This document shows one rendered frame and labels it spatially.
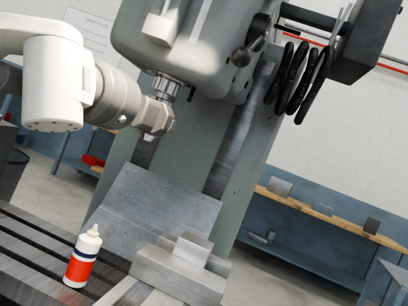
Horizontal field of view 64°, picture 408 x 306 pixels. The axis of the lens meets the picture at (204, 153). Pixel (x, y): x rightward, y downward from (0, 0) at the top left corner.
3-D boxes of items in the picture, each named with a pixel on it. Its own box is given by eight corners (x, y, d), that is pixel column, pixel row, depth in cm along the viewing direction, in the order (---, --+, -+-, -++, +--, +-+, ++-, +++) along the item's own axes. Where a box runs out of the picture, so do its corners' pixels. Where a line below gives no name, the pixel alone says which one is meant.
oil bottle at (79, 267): (78, 291, 54) (101, 231, 54) (57, 281, 55) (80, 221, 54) (90, 282, 58) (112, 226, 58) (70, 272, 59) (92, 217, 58)
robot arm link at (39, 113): (124, 57, 45) (61, 17, 35) (126, 133, 44) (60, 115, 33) (62, 73, 49) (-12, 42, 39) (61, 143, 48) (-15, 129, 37)
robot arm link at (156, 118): (184, 99, 54) (145, 76, 43) (163, 153, 55) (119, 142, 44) (127, 79, 59) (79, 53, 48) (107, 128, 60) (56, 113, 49)
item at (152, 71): (184, 83, 55) (186, 79, 55) (139, 66, 56) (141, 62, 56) (193, 93, 63) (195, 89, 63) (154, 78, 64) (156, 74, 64)
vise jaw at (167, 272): (214, 317, 49) (223, 293, 49) (127, 274, 52) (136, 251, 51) (219, 300, 55) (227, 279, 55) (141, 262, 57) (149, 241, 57)
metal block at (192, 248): (197, 283, 56) (210, 251, 55) (166, 268, 57) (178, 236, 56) (203, 272, 61) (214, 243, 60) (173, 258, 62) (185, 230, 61)
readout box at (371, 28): (380, 70, 72) (418, -20, 71) (340, 56, 74) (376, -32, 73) (354, 88, 92) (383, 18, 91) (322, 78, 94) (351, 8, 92)
